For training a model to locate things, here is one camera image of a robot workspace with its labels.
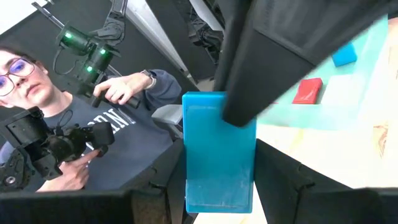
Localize person's right hand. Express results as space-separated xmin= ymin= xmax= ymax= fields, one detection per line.
xmin=36 ymin=149 xmax=101 ymax=192

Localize person's wristwatch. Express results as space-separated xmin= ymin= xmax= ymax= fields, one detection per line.
xmin=140 ymin=69 xmax=157 ymax=90

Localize person's left hand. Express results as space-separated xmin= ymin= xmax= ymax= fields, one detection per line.
xmin=92 ymin=72 xmax=154 ymax=106

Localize person's hand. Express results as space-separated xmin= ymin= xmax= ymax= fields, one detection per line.
xmin=36 ymin=149 xmax=101 ymax=192
xmin=92 ymin=72 xmax=154 ymax=106

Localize person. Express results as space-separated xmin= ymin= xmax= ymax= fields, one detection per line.
xmin=0 ymin=43 xmax=184 ymax=192

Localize translucent green plastic tray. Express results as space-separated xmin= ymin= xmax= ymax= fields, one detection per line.
xmin=256 ymin=14 xmax=391 ymax=131

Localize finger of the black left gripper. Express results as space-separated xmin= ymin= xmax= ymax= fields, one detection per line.
xmin=214 ymin=0 xmax=398 ymax=127

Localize red box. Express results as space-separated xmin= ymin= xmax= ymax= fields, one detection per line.
xmin=292 ymin=77 xmax=324 ymax=105

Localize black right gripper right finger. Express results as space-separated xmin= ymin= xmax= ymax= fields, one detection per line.
xmin=254 ymin=139 xmax=355 ymax=224

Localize white box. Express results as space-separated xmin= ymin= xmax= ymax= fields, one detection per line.
xmin=320 ymin=74 xmax=366 ymax=106

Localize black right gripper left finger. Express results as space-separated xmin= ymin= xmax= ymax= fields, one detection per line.
xmin=124 ymin=139 xmax=187 ymax=224

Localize person's glasses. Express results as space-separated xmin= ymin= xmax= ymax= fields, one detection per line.
xmin=0 ymin=57 xmax=37 ymax=97

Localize grey diagonal beam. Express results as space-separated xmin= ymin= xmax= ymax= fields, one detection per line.
xmin=123 ymin=0 xmax=200 ymax=83

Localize turquoise box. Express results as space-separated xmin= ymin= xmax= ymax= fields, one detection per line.
xmin=182 ymin=91 xmax=258 ymax=214

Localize small teal box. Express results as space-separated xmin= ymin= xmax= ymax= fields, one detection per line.
xmin=331 ymin=42 xmax=358 ymax=68

